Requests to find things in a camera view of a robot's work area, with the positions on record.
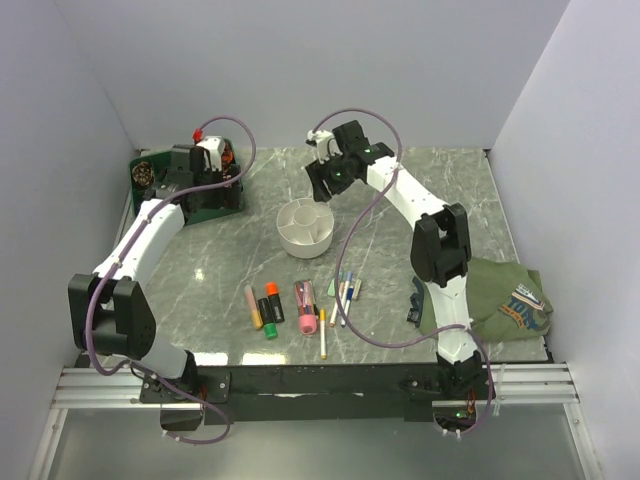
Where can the clear pink crayon tube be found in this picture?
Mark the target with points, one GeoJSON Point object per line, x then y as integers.
{"type": "Point", "coordinates": [307, 316]}

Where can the aluminium rail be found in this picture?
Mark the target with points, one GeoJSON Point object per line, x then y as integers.
{"type": "Point", "coordinates": [524, 384]}

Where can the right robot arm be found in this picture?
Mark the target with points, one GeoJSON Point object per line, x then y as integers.
{"type": "Point", "coordinates": [440, 248]}

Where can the green t-shirt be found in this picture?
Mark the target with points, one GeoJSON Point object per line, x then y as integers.
{"type": "Point", "coordinates": [505, 301]}

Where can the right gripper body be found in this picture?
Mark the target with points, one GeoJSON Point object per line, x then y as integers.
{"type": "Point", "coordinates": [334, 173]}

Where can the brown rolled tie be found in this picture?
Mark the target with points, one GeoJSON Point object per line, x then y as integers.
{"type": "Point", "coordinates": [142, 175]}

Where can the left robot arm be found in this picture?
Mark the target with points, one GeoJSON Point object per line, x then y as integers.
{"type": "Point", "coordinates": [109, 312]}

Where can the black green highlighter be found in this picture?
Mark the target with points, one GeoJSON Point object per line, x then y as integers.
{"type": "Point", "coordinates": [269, 324]}

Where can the pink yellow highlighter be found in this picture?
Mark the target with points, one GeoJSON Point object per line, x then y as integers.
{"type": "Point", "coordinates": [253, 307]}

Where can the black orange highlighter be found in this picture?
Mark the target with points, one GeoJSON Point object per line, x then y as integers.
{"type": "Point", "coordinates": [273, 297]}

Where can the yellow white marker pen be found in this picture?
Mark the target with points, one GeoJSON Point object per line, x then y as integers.
{"type": "Point", "coordinates": [322, 334]}

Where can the green compartment tray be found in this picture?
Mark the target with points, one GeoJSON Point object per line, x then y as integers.
{"type": "Point", "coordinates": [172, 169]}

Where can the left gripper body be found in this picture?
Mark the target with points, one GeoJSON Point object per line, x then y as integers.
{"type": "Point", "coordinates": [222, 198]}

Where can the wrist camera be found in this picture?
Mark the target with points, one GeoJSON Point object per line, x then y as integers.
{"type": "Point", "coordinates": [324, 143]}
{"type": "Point", "coordinates": [207, 152]}

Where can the orange white marker pen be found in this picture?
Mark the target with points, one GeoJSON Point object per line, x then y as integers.
{"type": "Point", "coordinates": [334, 312]}

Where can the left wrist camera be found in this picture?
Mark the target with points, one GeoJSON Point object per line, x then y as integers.
{"type": "Point", "coordinates": [207, 152]}

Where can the blue white marker pen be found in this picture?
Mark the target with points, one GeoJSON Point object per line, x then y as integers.
{"type": "Point", "coordinates": [346, 297]}

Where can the lilac white marker pen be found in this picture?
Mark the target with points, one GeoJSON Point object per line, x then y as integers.
{"type": "Point", "coordinates": [355, 289]}

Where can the orange rolled tie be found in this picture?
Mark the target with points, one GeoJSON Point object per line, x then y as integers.
{"type": "Point", "coordinates": [227, 156]}

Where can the white round divided container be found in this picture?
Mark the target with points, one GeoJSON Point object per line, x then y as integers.
{"type": "Point", "coordinates": [305, 228]}

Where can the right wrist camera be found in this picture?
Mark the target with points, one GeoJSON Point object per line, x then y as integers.
{"type": "Point", "coordinates": [324, 143]}

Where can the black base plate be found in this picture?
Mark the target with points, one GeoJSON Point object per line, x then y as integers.
{"type": "Point", "coordinates": [408, 391]}

